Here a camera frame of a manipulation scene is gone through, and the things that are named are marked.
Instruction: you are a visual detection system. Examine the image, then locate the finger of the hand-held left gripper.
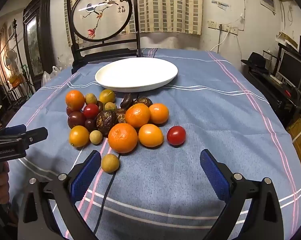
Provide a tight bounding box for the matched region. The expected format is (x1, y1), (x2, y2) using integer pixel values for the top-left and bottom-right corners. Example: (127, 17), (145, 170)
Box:
(24, 127), (49, 145)
(2, 124), (27, 136)

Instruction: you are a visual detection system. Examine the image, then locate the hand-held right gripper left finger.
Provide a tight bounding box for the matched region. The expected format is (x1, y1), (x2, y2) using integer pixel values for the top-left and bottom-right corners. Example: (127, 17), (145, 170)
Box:
(17, 150), (102, 240)

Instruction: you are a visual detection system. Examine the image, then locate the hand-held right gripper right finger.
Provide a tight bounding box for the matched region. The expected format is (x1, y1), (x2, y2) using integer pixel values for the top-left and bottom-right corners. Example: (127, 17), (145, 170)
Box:
(200, 149), (284, 240)

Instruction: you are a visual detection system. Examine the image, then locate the large dark purple tomato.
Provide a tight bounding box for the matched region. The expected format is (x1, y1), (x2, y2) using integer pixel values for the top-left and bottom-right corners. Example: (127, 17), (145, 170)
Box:
(67, 111), (86, 129)

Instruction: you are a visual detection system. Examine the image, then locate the large mandarin orange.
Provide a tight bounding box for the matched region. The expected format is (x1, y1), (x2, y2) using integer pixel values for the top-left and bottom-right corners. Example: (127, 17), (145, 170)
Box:
(108, 123), (138, 154)

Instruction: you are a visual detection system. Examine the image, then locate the red cherry tomato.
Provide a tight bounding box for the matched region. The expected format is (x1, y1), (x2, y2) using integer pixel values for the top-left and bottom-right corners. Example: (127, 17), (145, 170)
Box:
(83, 104), (99, 119)
(167, 126), (186, 146)

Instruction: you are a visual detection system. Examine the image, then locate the yellow green tomato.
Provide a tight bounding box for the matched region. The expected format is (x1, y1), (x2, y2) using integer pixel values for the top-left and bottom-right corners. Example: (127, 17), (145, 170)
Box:
(99, 89), (116, 104)

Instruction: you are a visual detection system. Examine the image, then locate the orange tomato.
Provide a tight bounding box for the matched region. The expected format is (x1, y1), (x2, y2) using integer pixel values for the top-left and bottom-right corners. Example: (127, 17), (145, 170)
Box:
(138, 124), (164, 148)
(149, 103), (169, 124)

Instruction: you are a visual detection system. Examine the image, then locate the white oval plate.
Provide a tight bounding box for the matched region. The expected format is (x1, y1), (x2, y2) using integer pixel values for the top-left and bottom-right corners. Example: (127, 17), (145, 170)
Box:
(95, 58), (178, 93)

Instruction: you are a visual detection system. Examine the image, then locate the person's left hand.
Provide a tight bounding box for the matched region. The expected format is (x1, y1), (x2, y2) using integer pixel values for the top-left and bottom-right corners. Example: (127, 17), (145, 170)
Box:
(0, 161), (11, 207)

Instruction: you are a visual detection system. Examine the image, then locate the blue striped tablecloth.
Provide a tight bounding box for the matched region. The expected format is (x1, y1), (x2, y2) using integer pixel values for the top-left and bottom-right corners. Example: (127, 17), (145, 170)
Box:
(4, 47), (301, 240)

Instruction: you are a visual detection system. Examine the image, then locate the white plastic bag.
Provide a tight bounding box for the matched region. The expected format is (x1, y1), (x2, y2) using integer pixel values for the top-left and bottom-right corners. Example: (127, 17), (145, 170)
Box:
(42, 66), (59, 87)

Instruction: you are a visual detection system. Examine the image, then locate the large brown water chestnut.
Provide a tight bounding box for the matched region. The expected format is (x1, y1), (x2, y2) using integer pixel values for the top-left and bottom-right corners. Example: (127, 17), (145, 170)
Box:
(96, 110), (118, 137)

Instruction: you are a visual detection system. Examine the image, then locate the standing fan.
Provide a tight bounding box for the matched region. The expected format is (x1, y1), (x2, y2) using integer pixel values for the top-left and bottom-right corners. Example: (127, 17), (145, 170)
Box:
(3, 49), (17, 68)

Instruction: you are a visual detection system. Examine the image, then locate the dark wood framed painting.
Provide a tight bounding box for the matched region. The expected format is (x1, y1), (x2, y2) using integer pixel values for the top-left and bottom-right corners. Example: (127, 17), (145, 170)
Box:
(23, 0), (52, 84)

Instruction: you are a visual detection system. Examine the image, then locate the black desk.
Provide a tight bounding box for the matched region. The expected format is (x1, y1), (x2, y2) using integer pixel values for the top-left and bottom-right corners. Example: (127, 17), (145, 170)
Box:
(242, 65), (301, 128)

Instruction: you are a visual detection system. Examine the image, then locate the black hat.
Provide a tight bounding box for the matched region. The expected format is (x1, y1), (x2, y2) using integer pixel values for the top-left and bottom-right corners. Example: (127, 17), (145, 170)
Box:
(241, 52), (270, 74)

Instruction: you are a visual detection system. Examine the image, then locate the dark wooden chair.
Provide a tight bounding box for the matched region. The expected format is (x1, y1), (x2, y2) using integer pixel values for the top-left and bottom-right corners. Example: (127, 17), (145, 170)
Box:
(66, 0), (141, 74)

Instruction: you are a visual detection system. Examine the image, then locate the computer monitor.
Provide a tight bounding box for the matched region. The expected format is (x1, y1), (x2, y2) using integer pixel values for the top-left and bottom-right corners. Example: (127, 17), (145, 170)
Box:
(277, 51), (301, 88)

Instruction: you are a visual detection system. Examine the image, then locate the beige checked curtain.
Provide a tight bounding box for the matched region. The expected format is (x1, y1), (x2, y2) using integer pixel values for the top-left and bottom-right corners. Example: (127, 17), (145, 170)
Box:
(64, 0), (203, 47)

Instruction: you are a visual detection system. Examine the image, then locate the black cable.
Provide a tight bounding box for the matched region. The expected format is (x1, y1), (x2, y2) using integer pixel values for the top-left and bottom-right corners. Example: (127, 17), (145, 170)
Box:
(93, 172), (116, 233)

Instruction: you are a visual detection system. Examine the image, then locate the white power cable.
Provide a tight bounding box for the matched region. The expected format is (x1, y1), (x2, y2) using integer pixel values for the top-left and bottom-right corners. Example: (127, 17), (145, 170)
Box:
(210, 29), (231, 53)

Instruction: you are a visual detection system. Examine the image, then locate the white wall panel box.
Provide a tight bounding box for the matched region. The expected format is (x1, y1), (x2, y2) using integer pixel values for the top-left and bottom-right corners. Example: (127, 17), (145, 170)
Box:
(260, 0), (276, 13)

